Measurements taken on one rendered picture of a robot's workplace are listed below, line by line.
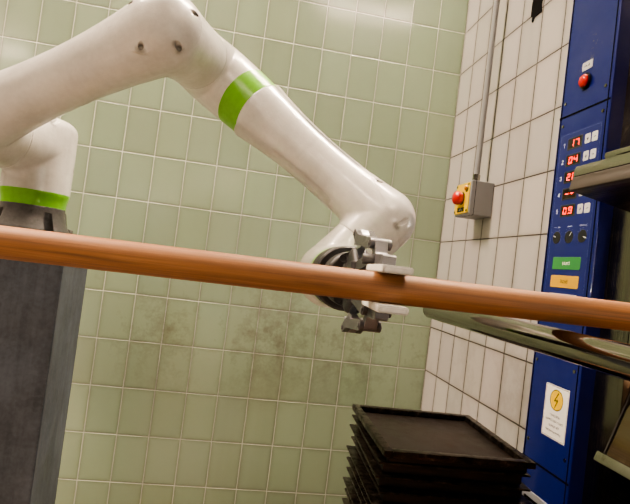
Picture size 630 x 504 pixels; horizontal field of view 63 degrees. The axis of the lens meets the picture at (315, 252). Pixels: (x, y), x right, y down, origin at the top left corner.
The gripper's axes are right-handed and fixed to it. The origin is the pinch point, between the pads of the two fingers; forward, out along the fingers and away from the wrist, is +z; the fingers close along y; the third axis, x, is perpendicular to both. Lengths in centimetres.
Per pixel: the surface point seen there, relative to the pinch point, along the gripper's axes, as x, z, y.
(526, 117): -53, -75, -47
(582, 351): -17.0, 7.0, 3.4
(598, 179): -39, -24, -21
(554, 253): -50, -51, -10
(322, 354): -15, -121, 28
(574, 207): -50, -46, -20
